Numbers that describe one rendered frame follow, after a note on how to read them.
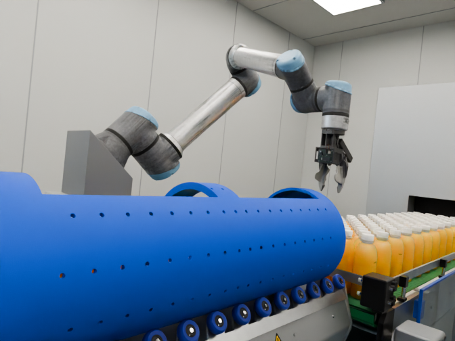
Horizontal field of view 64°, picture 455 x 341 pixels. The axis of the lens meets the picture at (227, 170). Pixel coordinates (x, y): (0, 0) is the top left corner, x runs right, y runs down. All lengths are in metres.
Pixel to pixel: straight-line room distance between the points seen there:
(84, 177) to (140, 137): 0.30
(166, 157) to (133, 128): 0.20
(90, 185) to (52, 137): 2.16
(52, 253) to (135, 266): 0.12
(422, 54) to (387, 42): 0.54
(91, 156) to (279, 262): 0.87
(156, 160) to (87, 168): 0.33
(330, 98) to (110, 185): 0.88
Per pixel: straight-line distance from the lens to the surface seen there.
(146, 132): 1.61
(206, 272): 0.67
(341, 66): 6.11
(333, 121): 1.28
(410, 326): 1.30
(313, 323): 1.08
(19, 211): 0.53
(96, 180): 1.47
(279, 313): 0.96
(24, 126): 3.53
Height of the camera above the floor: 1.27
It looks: level
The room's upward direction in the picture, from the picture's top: 6 degrees clockwise
